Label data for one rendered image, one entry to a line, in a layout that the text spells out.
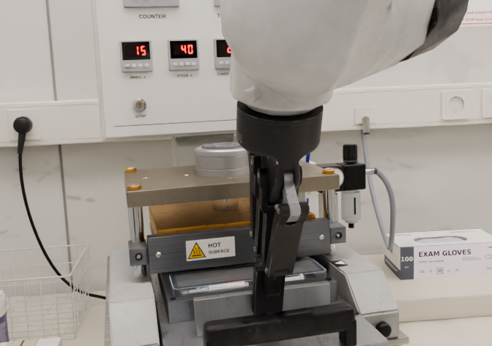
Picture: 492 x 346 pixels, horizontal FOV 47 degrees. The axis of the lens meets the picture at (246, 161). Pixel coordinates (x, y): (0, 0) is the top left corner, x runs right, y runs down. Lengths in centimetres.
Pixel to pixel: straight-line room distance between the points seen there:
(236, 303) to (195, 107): 38
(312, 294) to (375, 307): 9
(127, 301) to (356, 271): 27
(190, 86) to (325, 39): 61
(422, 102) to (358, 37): 111
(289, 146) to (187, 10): 47
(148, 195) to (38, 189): 76
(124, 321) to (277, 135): 28
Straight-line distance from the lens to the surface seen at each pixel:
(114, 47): 89
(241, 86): 45
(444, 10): 38
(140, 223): 69
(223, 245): 69
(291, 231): 49
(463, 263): 132
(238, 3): 32
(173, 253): 69
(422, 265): 129
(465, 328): 119
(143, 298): 65
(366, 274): 70
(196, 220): 73
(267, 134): 46
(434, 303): 120
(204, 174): 75
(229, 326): 54
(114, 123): 89
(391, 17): 33
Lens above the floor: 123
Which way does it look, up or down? 8 degrees down
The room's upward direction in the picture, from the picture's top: 2 degrees counter-clockwise
